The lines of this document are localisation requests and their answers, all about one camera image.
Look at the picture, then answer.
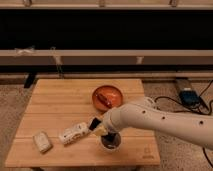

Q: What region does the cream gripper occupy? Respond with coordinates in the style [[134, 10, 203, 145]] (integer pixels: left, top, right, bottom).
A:
[[89, 121, 108, 136]]

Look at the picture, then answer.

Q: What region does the black eraser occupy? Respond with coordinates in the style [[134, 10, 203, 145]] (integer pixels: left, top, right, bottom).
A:
[[88, 118, 101, 131]]

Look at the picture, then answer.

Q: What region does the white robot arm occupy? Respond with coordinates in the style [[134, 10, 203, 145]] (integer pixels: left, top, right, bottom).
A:
[[89, 97, 213, 150]]

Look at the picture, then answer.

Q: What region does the orange bowl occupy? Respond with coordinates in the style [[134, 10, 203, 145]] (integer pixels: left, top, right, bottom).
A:
[[92, 85, 123, 112]]

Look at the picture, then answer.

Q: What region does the white plastic bottle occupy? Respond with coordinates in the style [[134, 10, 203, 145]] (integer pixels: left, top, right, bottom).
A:
[[59, 122, 90, 145]]

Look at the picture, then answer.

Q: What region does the red item in bowl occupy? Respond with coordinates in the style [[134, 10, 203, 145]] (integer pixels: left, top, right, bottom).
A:
[[96, 93, 112, 108]]

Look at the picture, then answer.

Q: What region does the wooden table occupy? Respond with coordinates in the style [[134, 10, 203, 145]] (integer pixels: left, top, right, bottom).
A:
[[5, 79, 160, 167]]

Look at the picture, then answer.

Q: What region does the white wrapped packet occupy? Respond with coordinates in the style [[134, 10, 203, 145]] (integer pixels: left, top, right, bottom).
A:
[[33, 132, 53, 153]]

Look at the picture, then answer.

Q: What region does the blue power box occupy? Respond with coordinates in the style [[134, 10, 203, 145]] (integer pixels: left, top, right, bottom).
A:
[[179, 89, 199, 106]]

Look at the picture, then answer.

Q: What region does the black cable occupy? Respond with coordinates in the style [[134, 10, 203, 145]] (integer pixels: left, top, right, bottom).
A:
[[153, 79, 213, 169]]

